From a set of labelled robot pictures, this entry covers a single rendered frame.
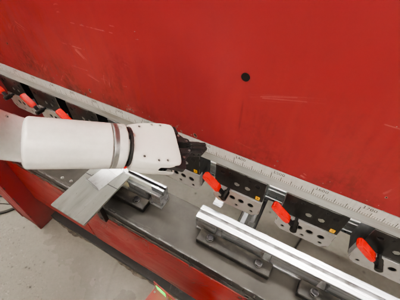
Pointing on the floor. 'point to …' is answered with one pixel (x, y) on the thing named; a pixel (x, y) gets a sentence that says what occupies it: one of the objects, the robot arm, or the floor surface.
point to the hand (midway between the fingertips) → (196, 149)
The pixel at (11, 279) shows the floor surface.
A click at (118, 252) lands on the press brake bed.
